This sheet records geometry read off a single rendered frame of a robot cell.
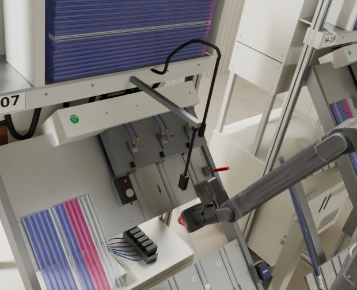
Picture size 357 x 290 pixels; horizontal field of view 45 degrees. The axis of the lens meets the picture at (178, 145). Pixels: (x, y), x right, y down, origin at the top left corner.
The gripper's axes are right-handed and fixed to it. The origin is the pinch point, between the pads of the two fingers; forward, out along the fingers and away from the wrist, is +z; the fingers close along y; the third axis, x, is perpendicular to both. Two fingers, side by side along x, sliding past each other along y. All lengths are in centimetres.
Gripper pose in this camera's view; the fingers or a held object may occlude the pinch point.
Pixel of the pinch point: (181, 220)
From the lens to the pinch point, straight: 137.4
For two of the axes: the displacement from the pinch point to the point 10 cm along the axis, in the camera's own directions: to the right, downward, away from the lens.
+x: 3.6, 9.3, -0.5
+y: -7.4, 2.5, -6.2
